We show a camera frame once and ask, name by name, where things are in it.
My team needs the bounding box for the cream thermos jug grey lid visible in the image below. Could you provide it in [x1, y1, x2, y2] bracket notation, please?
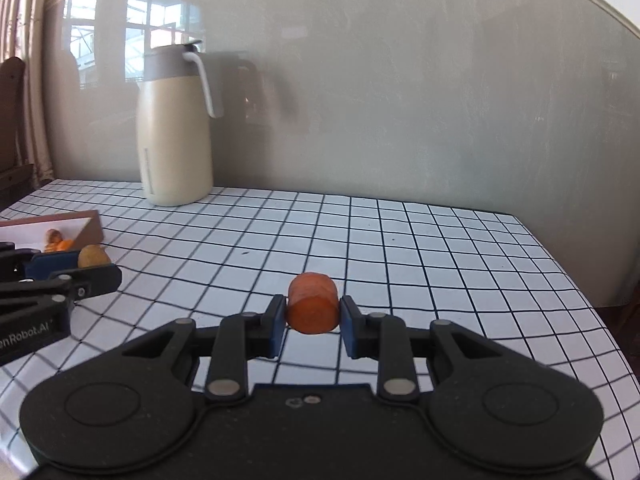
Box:
[136, 40, 224, 207]

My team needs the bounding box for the shallow white cardboard box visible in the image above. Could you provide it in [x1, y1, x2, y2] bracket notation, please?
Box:
[0, 212, 105, 255]

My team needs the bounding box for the pale yellow loquat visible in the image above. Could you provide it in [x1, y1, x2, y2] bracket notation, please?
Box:
[77, 244, 112, 269]

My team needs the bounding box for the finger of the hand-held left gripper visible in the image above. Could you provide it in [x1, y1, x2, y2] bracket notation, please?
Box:
[0, 242, 83, 283]
[0, 263, 122, 313]

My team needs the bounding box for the beige patterned curtain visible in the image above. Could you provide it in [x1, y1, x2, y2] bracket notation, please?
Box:
[0, 0, 67, 187]

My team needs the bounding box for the black white checked tablecloth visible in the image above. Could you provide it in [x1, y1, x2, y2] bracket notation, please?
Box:
[0, 179, 632, 480]

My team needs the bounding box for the dark wooden armchair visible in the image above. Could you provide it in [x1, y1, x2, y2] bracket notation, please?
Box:
[0, 56, 37, 207]

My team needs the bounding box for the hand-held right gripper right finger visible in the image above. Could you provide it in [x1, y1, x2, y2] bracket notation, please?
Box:
[340, 296, 503, 403]

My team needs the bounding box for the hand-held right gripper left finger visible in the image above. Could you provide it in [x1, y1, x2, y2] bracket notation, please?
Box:
[122, 296, 287, 403]

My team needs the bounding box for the thick carrot piece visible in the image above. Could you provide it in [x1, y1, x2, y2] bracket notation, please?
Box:
[286, 272, 341, 335]

